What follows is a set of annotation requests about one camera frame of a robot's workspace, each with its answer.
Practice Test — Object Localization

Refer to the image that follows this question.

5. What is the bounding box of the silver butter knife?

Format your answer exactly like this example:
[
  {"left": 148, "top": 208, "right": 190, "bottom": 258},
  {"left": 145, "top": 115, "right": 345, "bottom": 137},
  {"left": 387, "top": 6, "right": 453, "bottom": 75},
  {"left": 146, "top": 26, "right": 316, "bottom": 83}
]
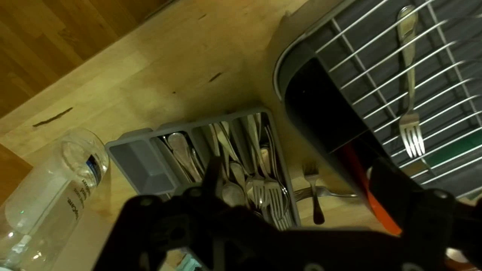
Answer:
[
  {"left": 215, "top": 121, "right": 244, "bottom": 178},
  {"left": 203, "top": 124, "right": 223, "bottom": 161}
]

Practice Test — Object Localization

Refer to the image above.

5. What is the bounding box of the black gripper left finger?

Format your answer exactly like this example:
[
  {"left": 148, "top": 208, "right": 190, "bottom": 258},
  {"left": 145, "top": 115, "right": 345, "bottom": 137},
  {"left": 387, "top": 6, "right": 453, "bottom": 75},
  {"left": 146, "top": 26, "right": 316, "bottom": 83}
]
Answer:
[{"left": 200, "top": 155, "right": 238, "bottom": 202}]

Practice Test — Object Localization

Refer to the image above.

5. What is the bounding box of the fork with dark handle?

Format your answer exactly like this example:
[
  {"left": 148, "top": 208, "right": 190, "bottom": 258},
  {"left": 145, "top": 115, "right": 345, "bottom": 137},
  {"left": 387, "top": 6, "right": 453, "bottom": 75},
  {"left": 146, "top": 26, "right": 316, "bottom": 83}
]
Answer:
[{"left": 301, "top": 160, "right": 327, "bottom": 226}]

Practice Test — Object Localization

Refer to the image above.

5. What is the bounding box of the orange handled utensil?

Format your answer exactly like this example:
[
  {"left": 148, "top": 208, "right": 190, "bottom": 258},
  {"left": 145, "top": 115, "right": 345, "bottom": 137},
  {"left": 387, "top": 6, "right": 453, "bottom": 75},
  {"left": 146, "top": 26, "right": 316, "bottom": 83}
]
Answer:
[{"left": 345, "top": 143, "right": 404, "bottom": 238}]

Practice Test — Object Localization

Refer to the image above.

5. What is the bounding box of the silver fork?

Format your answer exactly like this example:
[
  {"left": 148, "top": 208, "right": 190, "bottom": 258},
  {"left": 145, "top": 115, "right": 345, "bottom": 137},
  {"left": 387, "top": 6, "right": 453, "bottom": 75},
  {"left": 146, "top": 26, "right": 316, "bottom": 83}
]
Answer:
[
  {"left": 395, "top": 3, "right": 428, "bottom": 160},
  {"left": 261, "top": 125, "right": 294, "bottom": 232},
  {"left": 244, "top": 113, "right": 276, "bottom": 212}
]

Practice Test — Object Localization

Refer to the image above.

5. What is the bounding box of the grey cutlery tray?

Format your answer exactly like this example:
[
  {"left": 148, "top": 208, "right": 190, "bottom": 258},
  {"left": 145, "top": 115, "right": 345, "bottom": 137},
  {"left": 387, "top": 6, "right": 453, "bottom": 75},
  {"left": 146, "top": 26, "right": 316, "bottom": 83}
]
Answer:
[{"left": 104, "top": 106, "right": 303, "bottom": 234}]

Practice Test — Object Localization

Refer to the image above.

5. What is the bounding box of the clear glass jar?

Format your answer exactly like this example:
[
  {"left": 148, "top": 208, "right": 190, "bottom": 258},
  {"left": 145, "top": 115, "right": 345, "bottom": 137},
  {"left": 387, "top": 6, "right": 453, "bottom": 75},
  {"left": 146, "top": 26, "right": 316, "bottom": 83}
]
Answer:
[{"left": 0, "top": 127, "right": 111, "bottom": 271}]

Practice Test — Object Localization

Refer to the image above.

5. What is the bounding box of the silver spoon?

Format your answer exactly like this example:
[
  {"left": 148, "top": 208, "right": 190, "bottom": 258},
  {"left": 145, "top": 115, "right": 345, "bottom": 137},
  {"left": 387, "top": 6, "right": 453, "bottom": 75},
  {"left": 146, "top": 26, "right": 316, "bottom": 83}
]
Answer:
[
  {"left": 166, "top": 130, "right": 205, "bottom": 184},
  {"left": 218, "top": 178, "right": 248, "bottom": 208}
]

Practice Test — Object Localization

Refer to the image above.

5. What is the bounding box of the grey dish rack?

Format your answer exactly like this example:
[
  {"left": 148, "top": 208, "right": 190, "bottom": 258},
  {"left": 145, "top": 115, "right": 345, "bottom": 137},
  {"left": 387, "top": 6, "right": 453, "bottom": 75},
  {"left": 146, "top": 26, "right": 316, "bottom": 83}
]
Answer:
[{"left": 271, "top": 0, "right": 482, "bottom": 202}]

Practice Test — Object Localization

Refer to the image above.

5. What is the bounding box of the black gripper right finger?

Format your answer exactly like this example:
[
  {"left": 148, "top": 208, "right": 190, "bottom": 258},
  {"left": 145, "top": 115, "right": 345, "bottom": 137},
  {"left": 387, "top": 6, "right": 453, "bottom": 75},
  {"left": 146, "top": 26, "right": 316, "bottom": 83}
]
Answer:
[{"left": 369, "top": 158, "right": 429, "bottom": 238}]

